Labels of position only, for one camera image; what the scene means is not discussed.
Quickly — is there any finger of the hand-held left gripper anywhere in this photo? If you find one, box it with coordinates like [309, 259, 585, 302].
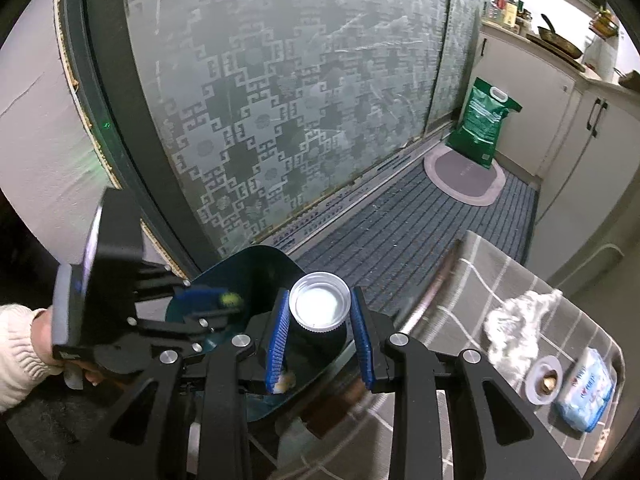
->
[135, 310, 241, 356]
[135, 262, 243, 316]

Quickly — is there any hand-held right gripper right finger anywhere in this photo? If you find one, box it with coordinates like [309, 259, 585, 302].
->
[350, 286, 581, 480]

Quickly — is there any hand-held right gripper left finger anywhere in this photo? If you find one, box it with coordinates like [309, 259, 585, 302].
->
[60, 288, 292, 480]

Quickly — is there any dark green jar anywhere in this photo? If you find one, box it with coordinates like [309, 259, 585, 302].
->
[289, 271, 351, 361]

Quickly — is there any dark teal waste bin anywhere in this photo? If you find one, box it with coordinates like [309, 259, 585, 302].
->
[164, 245, 351, 423]

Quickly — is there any person's left hand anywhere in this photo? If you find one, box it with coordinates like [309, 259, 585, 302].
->
[31, 307, 110, 390]

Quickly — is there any grey checked tablecloth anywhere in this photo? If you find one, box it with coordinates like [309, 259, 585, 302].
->
[252, 230, 626, 480]

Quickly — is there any white crumpled tissue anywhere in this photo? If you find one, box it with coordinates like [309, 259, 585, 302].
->
[484, 287, 563, 368]

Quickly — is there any white round lid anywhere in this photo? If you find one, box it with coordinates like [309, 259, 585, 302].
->
[525, 355, 565, 406]

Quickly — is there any grey oval floor mat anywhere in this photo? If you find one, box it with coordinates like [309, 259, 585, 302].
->
[424, 147, 507, 207]

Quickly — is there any patterned glass sliding door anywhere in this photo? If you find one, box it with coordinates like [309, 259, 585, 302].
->
[55, 0, 453, 281]
[427, 0, 506, 141]

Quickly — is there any blue white tissue packet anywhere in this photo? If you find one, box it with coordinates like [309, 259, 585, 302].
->
[554, 347, 618, 433]

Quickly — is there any green rice bag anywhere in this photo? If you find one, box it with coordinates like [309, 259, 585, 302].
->
[446, 77, 522, 170]

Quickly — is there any white kitchen cabinet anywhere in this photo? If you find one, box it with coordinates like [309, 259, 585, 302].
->
[475, 20, 640, 271]

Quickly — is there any metal frying pan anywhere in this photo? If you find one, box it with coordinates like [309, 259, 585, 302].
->
[526, 14, 586, 59]

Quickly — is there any row of condiment bottles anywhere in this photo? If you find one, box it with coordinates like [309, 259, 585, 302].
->
[485, 0, 538, 36]

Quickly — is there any hanging wire spice rack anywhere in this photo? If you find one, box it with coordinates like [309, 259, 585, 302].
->
[590, 7, 621, 38]

